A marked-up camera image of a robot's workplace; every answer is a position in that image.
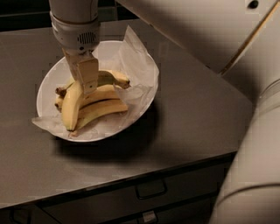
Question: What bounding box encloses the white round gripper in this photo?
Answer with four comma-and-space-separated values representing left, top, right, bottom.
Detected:
50, 12, 100, 95

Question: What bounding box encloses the dark left cabinet handle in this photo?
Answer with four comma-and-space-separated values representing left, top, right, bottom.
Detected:
9, 208, 32, 224

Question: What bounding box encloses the large white bowl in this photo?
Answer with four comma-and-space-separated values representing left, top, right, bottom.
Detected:
33, 41, 159, 143

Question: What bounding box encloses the dark upper drawer front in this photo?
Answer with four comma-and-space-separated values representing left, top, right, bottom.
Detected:
39, 157, 231, 224

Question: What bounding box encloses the top rear yellow banana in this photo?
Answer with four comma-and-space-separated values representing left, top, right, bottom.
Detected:
55, 69, 130, 97

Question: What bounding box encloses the black drawer handle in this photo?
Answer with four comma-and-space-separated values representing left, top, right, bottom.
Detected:
135, 179, 167, 200

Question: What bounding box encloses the white crinkled paper liner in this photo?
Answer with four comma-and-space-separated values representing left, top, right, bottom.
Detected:
32, 27, 159, 143

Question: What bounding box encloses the bottom yellow banana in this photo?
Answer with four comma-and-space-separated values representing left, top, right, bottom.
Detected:
69, 99, 128, 137

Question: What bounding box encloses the curved yellow banana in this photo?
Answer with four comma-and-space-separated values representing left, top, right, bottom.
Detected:
61, 80, 98, 131

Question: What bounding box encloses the middle yellow banana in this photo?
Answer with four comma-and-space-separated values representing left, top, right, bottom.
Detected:
54, 85, 119, 111

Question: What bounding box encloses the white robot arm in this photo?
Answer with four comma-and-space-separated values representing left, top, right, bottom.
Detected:
51, 16, 280, 224

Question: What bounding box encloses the white label lower drawer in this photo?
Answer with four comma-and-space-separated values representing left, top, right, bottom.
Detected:
142, 211, 158, 224

